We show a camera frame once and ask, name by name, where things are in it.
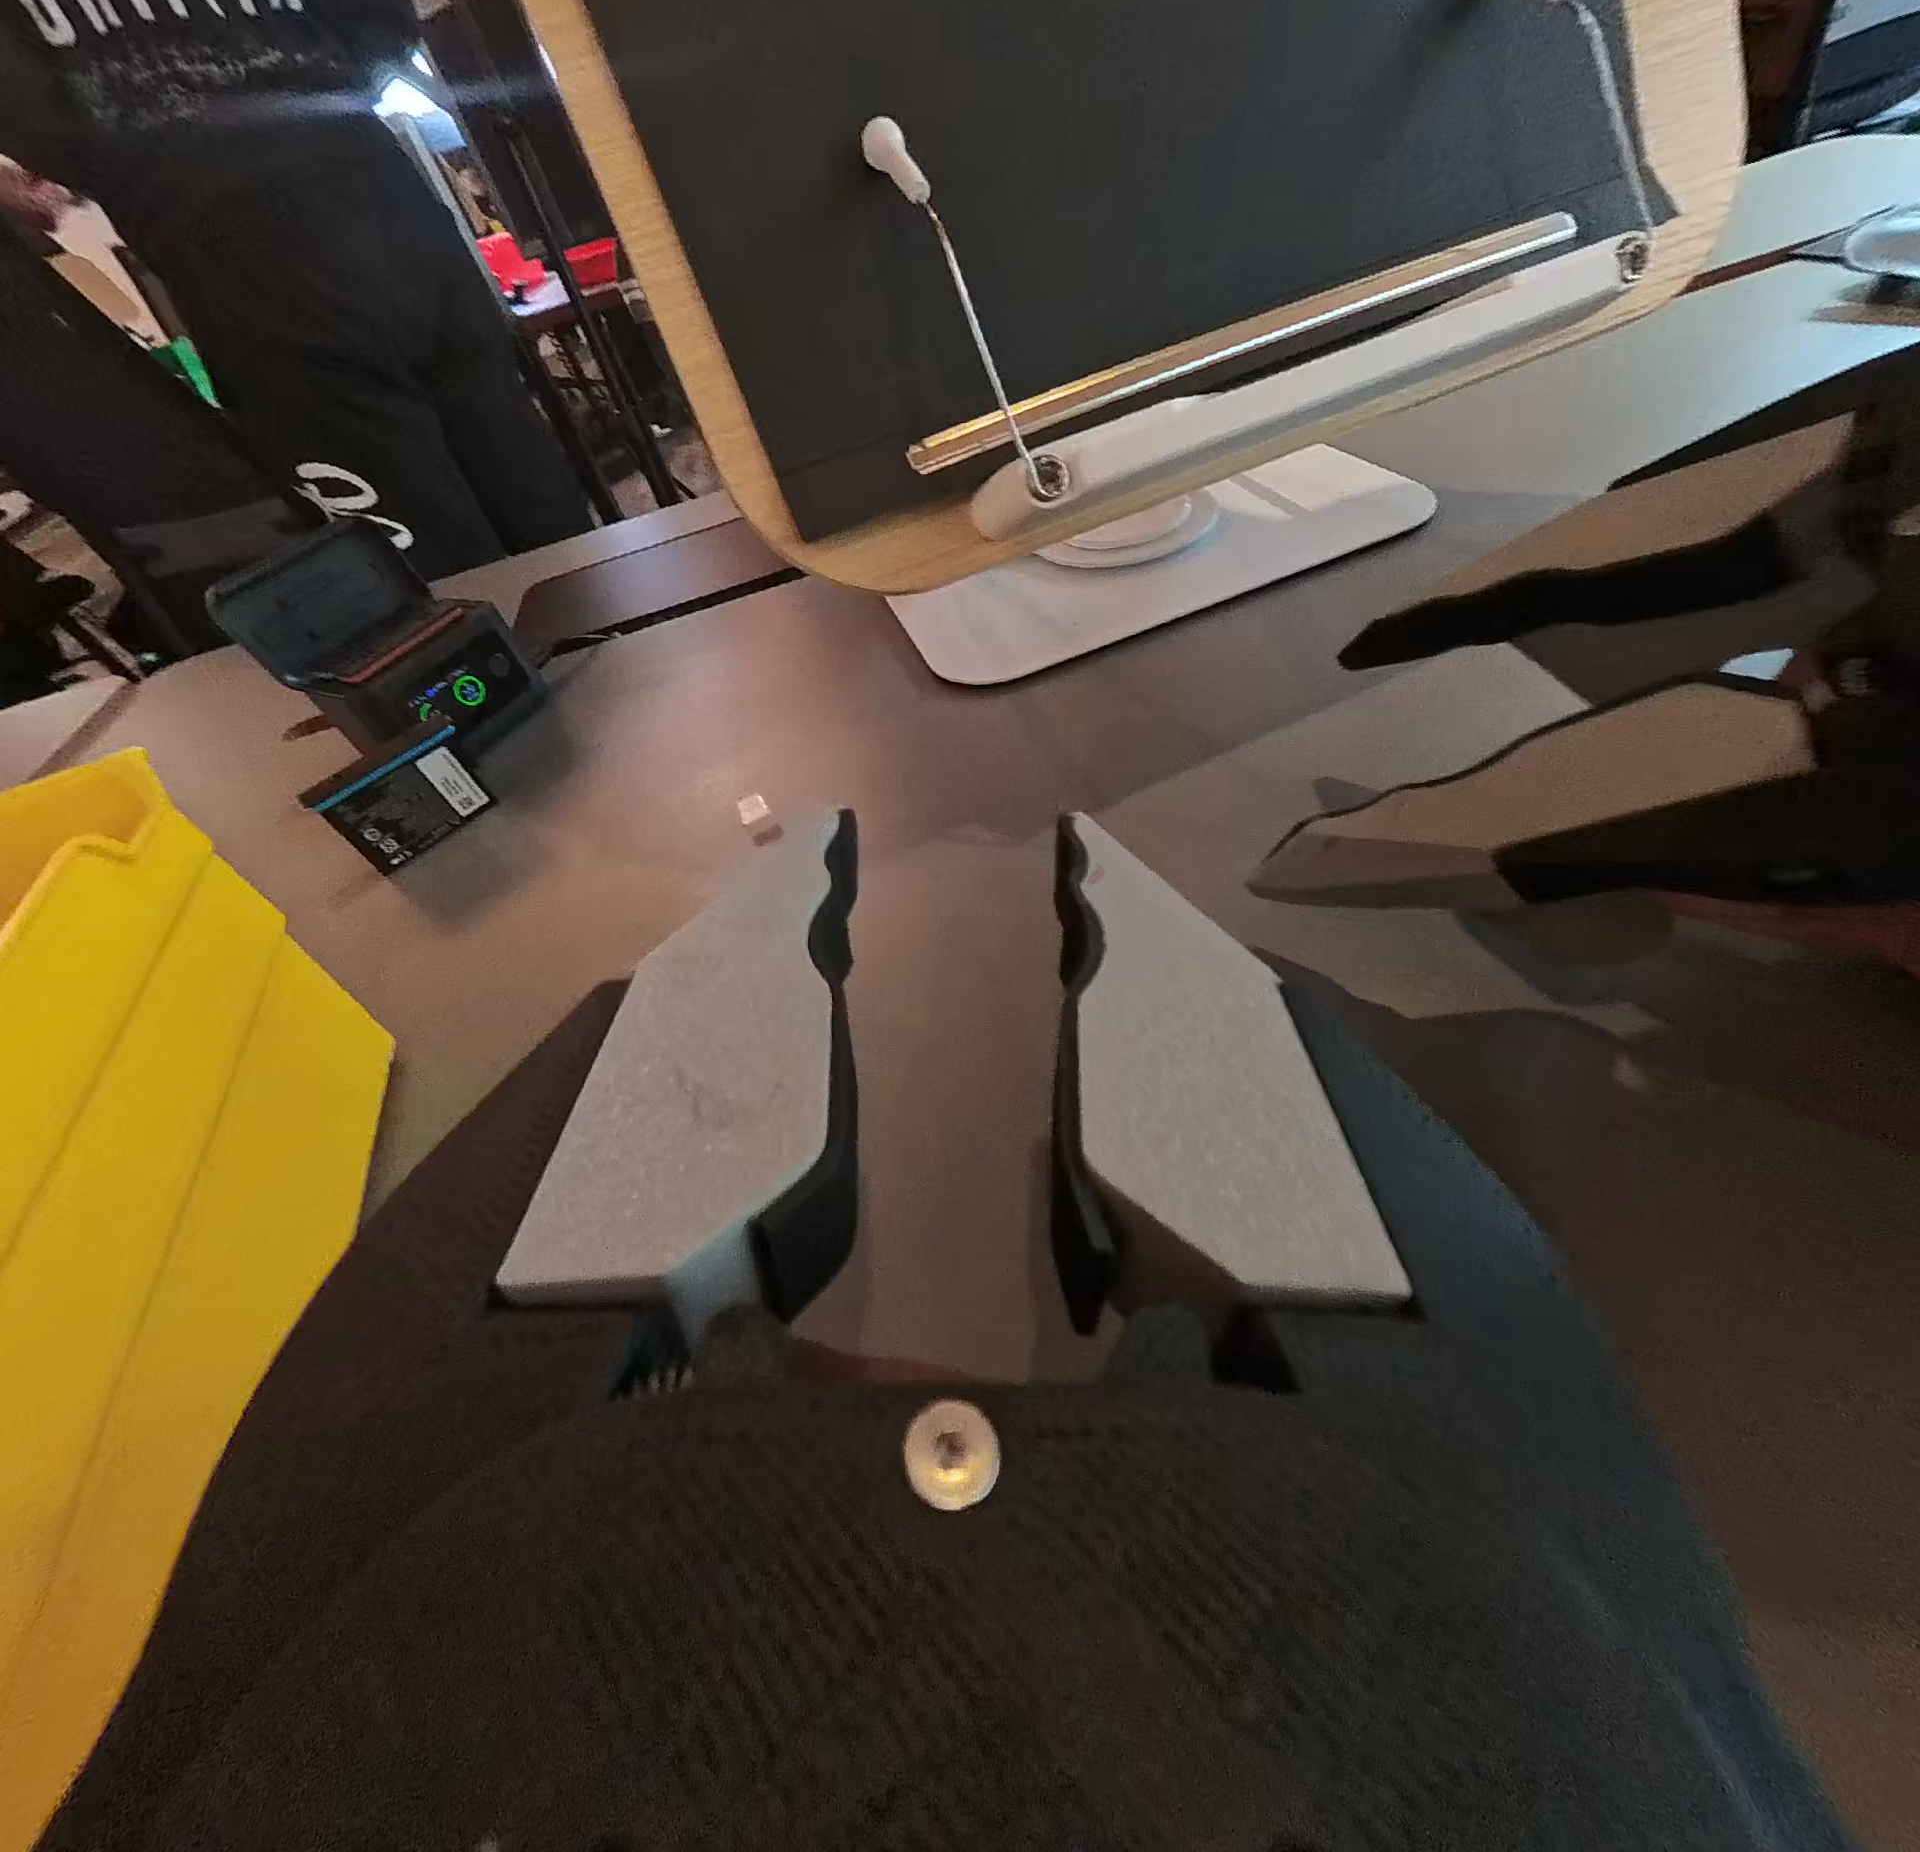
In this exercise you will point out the white stand base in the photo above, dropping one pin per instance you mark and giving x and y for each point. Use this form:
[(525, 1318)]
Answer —
[(1321, 531)]

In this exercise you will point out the yellow plastic bin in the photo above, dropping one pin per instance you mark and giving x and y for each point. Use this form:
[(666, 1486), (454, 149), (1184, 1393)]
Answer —
[(150, 1132)]

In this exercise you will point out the white computer mouse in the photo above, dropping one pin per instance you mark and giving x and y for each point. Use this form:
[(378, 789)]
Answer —
[(1887, 243)]

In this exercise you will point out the person's right hand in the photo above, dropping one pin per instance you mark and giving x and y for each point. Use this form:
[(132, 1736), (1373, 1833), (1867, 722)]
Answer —
[(1830, 932)]

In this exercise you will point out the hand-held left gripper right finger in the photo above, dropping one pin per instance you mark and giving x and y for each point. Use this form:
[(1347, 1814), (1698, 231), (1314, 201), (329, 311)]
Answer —
[(1232, 1132)]

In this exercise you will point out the black office chair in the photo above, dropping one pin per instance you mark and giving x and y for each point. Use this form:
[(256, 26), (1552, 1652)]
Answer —
[(1800, 23)]

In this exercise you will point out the red box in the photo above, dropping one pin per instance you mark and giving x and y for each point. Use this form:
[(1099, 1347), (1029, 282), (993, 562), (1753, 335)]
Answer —
[(586, 258)]

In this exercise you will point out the black board book stand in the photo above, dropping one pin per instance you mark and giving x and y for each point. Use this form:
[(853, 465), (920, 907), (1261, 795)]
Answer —
[(1125, 157)]

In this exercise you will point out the black battery charger case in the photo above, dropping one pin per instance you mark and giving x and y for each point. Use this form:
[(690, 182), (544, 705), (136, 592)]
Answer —
[(332, 607)]

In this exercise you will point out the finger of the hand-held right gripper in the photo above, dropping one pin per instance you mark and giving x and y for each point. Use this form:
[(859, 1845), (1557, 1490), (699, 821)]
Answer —
[(1697, 502), (1575, 771)]

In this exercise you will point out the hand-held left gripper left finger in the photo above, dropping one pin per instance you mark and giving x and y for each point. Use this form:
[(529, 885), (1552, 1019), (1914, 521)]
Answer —
[(675, 1102)]

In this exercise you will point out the black battery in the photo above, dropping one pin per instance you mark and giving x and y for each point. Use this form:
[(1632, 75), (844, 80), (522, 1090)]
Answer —
[(391, 815)]

